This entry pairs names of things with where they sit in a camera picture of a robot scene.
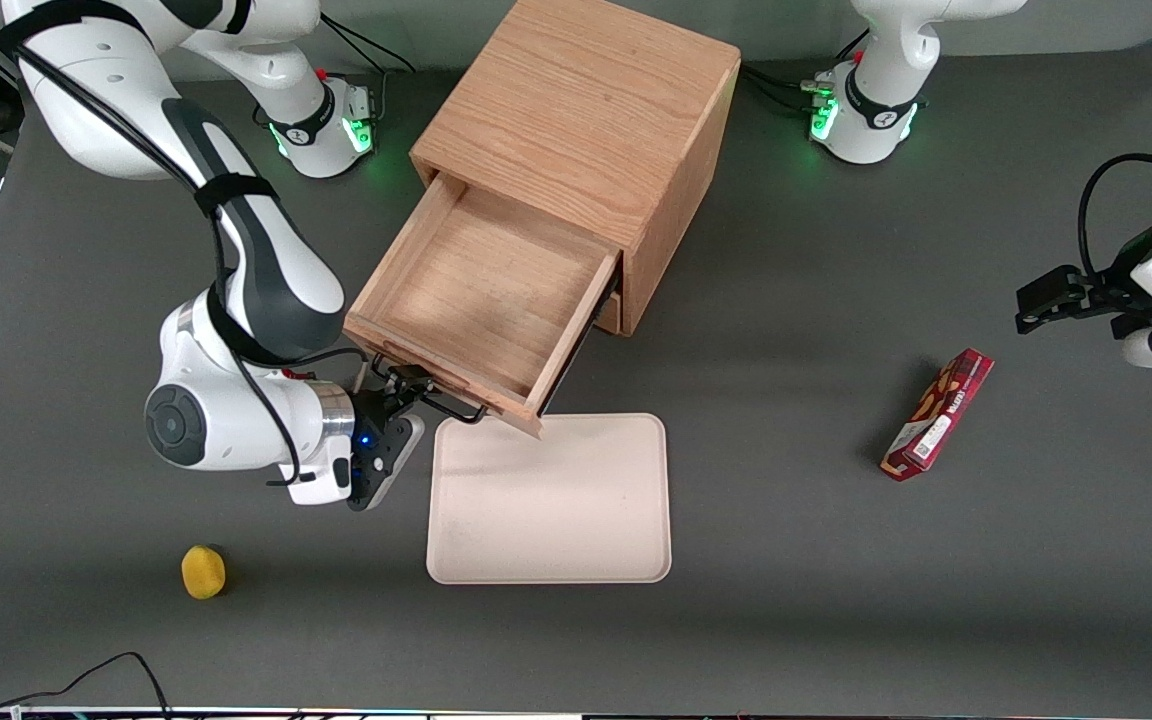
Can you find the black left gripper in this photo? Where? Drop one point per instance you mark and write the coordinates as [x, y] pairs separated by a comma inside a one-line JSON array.
[[1114, 290]]

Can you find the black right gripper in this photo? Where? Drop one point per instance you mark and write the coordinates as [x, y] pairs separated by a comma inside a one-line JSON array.
[[370, 409]]

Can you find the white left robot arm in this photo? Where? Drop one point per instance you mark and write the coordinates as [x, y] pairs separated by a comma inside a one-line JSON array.
[[886, 90]]

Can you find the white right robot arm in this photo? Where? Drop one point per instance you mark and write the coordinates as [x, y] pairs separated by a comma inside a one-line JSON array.
[[266, 270]]

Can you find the wooden drawer cabinet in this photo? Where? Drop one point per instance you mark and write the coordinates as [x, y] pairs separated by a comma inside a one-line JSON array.
[[586, 100]]

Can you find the red snack box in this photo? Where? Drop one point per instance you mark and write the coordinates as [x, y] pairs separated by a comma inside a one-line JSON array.
[[939, 415]]

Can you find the beige plastic tray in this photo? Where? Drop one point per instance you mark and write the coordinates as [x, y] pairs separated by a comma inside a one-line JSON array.
[[548, 500]]

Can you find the yellow lemon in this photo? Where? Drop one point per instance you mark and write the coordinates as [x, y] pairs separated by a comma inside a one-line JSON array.
[[203, 572]]

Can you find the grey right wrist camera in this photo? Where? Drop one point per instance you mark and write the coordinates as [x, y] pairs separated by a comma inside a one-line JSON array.
[[398, 450]]

